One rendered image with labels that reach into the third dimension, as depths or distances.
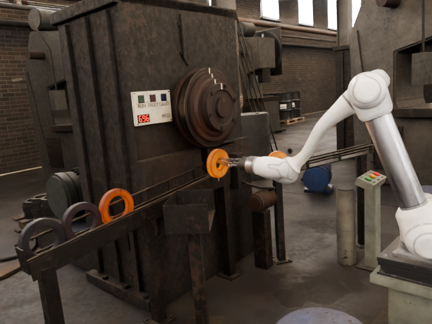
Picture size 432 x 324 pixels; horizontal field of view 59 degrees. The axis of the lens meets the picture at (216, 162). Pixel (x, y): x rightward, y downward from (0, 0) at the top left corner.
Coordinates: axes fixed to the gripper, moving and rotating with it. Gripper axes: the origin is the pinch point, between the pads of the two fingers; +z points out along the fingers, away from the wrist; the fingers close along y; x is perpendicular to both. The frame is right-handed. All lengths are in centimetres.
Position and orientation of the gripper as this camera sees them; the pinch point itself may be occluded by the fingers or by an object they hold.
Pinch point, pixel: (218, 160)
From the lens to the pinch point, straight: 204.9
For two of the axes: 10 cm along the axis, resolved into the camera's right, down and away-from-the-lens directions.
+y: 6.5, -1.9, 7.4
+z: -7.6, -1.1, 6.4
